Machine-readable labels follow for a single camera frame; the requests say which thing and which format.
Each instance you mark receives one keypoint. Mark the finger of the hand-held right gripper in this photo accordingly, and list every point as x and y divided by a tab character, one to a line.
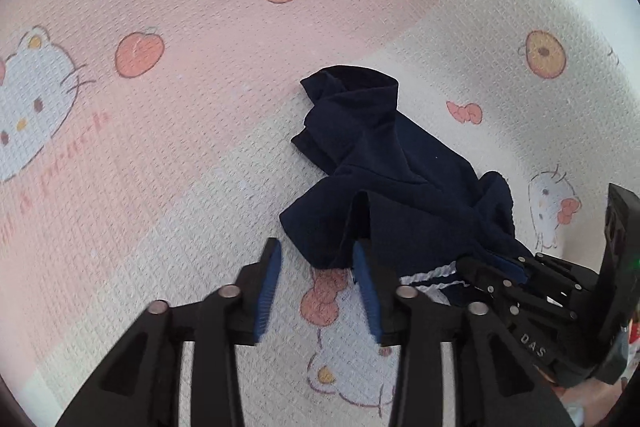
515	268
522	296

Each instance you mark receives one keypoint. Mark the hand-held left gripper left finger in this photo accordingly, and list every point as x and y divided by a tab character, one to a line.
267	279

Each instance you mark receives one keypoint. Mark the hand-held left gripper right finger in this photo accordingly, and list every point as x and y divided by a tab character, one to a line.
367	289

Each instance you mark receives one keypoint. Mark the navy blue shorts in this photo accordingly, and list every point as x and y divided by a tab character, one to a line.
390	177

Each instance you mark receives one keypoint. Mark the pink cartoon printed blanket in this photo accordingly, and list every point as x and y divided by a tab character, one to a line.
200	117

